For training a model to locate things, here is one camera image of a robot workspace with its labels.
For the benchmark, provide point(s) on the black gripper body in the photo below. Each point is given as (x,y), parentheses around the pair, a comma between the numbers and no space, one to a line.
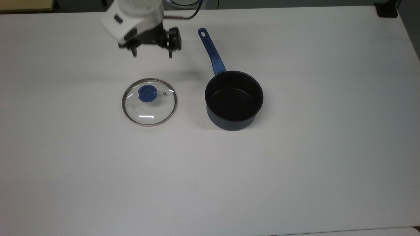
(154,36)

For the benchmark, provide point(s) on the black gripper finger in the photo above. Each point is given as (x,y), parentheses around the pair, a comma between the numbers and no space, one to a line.
(134,52)
(170,54)

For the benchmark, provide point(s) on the glass lid with blue knob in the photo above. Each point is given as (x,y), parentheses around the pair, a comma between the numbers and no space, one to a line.
(147,93)

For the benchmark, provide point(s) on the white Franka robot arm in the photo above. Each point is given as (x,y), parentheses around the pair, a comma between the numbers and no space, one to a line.
(137,13)

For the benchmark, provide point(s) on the yellowish wooden board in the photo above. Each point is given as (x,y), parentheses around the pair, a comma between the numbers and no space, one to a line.
(26,5)

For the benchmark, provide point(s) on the black table clamp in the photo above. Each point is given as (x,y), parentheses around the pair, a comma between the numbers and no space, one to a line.
(387,9)

